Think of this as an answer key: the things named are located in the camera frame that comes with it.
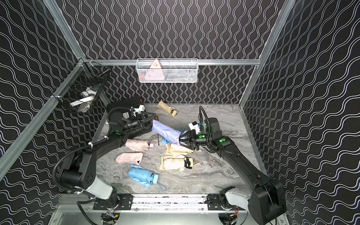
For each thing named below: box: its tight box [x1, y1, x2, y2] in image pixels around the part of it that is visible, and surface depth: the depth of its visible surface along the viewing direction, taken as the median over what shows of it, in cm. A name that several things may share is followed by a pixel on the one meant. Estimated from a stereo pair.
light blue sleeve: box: [161, 136, 173, 145], surface depth 97 cm
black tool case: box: [106, 96, 145, 125], surface depth 68 cm
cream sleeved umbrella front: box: [161, 143, 202, 161], surface depth 93 cm
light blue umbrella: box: [128, 163, 160, 188], surface depth 81 cm
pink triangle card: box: [144, 59, 165, 81], surface depth 92 cm
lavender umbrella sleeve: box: [151, 119, 181, 146], surface depth 73 cm
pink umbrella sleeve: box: [115, 152, 143, 166], surface depth 88 cm
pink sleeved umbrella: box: [125, 138, 150, 152], surface depth 94 cm
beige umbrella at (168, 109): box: [156, 99, 178, 118], surface depth 115 cm
